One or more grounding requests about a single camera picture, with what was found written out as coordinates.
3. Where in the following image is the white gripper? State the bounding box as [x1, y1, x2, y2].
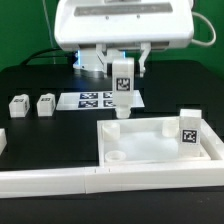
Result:
[54, 0, 194, 78]

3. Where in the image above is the white square tabletop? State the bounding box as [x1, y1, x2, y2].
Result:
[97, 116, 212, 166]

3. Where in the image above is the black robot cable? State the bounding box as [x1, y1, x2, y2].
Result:
[19, 0, 79, 66]

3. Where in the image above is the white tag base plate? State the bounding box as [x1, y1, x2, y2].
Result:
[55, 89, 145, 111]

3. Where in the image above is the white obstacle right wall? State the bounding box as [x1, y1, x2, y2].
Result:
[201, 120, 224, 161]

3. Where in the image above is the white obstacle wall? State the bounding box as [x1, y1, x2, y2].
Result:
[0, 161, 224, 198]
[0, 129, 7, 155]
[201, 120, 224, 161]

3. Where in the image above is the white obstacle left wall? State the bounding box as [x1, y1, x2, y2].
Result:
[0, 129, 7, 155]

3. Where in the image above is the white obstacle front wall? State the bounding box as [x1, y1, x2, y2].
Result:
[0, 161, 224, 198]

